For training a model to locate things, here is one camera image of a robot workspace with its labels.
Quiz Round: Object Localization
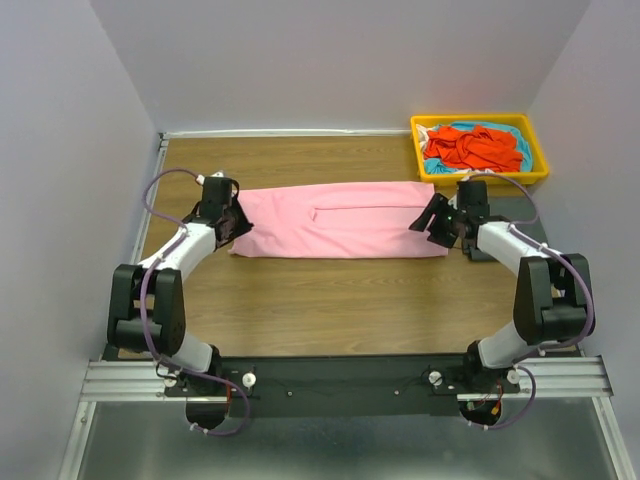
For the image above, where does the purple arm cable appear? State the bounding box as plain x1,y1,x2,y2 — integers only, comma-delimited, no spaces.
139,168,251,438
464,172,596,431

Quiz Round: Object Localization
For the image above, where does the white cloth in bin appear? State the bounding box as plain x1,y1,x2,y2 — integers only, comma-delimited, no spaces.
416,124,437,159

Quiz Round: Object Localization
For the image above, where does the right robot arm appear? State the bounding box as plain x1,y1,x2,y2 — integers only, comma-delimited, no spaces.
409,174,596,392

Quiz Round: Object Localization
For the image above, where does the pink t-shirt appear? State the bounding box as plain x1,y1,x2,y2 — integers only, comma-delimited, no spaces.
230,181,448,259

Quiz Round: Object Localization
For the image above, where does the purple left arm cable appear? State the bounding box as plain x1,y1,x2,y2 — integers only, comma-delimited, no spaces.
139,168,251,438

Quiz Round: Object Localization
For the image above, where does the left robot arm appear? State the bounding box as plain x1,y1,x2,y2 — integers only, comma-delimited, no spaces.
107,173,253,395

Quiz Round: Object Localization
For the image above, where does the orange t-shirt in bin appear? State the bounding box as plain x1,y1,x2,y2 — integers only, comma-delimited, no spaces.
425,124,525,173

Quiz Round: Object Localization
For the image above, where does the blue t-shirt in bin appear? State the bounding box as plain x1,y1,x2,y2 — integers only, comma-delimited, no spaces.
422,120,537,176

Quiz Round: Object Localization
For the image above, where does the folded dark grey t-shirt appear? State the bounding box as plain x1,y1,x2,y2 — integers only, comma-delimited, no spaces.
467,195,551,263

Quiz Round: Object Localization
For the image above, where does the yellow plastic bin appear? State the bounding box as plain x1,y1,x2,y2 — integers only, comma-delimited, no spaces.
410,113,549,186

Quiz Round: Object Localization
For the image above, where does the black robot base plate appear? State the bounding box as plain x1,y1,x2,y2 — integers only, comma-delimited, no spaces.
164,353,520,427

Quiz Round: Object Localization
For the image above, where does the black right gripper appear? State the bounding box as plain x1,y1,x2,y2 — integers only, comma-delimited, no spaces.
408,192,465,249

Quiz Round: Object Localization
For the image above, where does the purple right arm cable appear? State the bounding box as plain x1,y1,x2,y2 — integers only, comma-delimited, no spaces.
464,172,596,431

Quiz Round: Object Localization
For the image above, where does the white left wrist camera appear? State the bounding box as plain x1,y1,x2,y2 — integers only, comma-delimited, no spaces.
195,171,225,185

